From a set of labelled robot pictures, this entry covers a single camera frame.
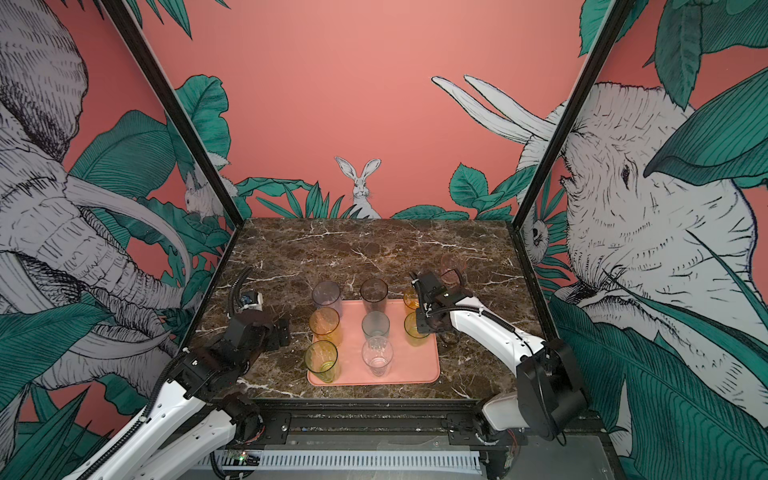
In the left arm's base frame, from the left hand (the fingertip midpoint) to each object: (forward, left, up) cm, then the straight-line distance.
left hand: (273, 319), depth 76 cm
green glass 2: (-3, -38, -8) cm, 39 cm away
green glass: (-8, -12, -10) cm, 17 cm away
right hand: (+2, -40, -8) cm, 41 cm away
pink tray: (-8, -36, -15) cm, 40 cm away
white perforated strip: (-30, -25, -15) cm, 42 cm away
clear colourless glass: (-6, -27, -12) cm, 30 cm away
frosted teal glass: (+4, -26, -13) cm, 29 cm away
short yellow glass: (+12, -38, -12) cm, 41 cm away
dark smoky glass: (+14, -26, -10) cm, 31 cm away
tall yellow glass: (0, -13, -3) cm, 14 cm away
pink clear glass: (+24, -54, -14) cm, 60 cm away
